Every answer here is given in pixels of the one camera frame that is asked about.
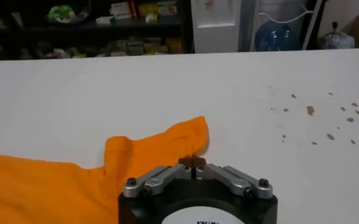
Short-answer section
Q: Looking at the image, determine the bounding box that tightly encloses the white orange medicine box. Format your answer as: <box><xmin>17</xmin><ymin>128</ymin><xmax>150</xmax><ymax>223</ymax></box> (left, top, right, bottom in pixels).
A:
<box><xmin>157</xmin><ymin>0</ymin><xmax>179</xmax><ymax>16</ymax></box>

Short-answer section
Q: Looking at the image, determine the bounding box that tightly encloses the blue water jug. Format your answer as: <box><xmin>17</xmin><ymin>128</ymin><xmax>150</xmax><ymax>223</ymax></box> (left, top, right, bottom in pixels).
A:
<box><xmin>254</xmin><ymin>20</ymin><xmax>302</xmax><ymax>52</ymax></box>

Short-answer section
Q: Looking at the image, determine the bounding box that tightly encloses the small lime green box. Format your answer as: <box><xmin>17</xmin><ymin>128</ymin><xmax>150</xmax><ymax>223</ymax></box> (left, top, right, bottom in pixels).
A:
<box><xmin>144</xmin><ymin>12</ymin><xmax>159</xmax><ymax>24</ymax></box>

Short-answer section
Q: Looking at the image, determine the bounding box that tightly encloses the green white medicine box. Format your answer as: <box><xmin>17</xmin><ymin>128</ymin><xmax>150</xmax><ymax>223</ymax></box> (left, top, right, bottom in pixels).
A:
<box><xmin>138</xmin><ymin>2</ymin><xmax>158</xmax><ymax>18</ymax></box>

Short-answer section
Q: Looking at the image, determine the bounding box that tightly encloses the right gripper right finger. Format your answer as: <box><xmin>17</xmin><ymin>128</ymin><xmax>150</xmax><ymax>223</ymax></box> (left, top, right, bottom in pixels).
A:
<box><xmin>193</xmin><ymin>155</ymin><xmax>274</xmax><ymax>200</ymax></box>

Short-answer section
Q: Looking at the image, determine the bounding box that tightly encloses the knotted grey plastic bag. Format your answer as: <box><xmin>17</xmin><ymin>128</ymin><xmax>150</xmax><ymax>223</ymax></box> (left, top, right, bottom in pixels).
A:
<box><xmin>321</xmin><ymin>21</ymin><xmax>356</xmax><ymax>50</ymax></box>

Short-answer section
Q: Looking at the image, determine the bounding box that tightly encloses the white red medicine box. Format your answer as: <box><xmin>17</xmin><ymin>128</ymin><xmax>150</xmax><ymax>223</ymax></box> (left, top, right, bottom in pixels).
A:
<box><xmin>110</xmin><ymin>1</ymin><xmax>137</xmax><ymax>19</ymax></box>

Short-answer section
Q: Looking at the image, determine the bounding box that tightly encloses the black shelf unit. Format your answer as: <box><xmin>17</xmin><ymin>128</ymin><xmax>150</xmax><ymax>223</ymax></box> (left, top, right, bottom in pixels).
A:
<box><xmin>0</xmin><ymin>0</ymin><xmax>195</xmax><ymax>61</ymax></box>

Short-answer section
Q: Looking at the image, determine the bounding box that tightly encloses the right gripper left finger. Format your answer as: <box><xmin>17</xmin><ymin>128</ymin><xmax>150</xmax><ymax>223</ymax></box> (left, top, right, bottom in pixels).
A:
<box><xmin>123</xmin><ymin>156</ymin><xmax>195</xmax><ymax>198</ymax></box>

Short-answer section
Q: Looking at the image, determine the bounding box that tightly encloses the white wire jug rack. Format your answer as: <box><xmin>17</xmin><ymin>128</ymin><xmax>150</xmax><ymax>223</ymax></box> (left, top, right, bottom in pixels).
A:
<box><xmin>249</xmin><ymin>0</ymin><xmax>323</xmax><ymax>52</ymax></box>

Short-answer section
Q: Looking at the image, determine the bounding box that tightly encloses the orange t-shirt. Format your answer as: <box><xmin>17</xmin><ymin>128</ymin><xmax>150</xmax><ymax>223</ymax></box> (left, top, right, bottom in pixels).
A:
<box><xmin>0</xmin><ymin>116</ymin><xmax>210</xmax><ymax>224</ymax></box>

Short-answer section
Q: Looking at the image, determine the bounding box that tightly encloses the white water dispenser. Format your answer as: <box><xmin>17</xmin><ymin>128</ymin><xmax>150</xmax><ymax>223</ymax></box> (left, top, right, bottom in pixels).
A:
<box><xmin>190</xmin><ymin>0</ymin><xmax>241</xmax><ymax>54</ymax></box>

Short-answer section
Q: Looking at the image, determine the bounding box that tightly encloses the glass bowl green fruit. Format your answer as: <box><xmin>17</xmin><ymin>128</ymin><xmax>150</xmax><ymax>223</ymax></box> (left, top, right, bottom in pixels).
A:
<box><xmin>47</xmin><ymin>3</ymin><xmax>91</xmax><ymax>24</ymax></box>

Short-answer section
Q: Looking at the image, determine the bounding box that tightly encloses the flat white medicine box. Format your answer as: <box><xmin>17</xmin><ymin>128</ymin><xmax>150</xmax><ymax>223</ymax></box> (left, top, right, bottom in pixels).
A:
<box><xmin>95</xmin><ymin>15</ymin><xmax>115</xmax><ymax>25</ymax></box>

